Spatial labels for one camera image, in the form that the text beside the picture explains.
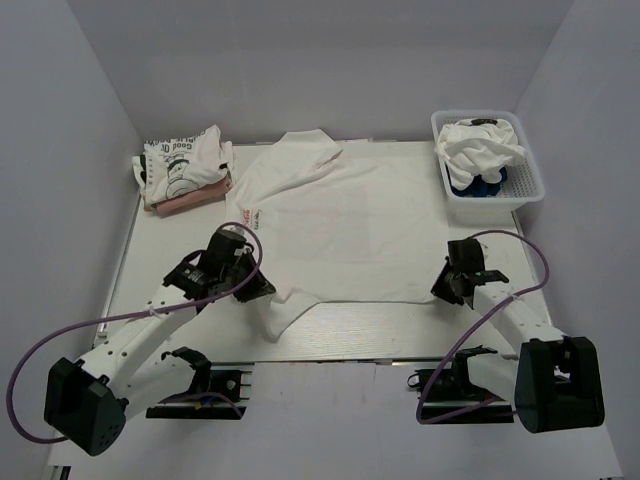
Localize white logo t-shirt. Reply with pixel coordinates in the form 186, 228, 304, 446
226, 130, 447, 338

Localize white t-shirt with tag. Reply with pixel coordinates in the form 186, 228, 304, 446
435, 118, 527, 190

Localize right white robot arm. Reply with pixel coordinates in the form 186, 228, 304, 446
419, 236, 605, 433

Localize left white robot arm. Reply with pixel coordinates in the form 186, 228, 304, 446
44, 222, 276, 456

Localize blue t-shirt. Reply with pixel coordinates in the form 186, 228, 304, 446
451, 168, 508, 198

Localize white plastic basket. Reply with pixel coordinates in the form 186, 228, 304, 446
431, 110, 545, 223

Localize folded printed white t-shirt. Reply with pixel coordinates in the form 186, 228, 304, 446
132, 125, 234, 208

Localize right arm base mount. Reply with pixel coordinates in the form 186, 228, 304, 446
421, 368, 515, 425

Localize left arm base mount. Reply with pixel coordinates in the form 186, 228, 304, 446
145, 347, 251, 420

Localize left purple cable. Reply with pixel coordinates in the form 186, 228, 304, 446
8, 222, 264, 445

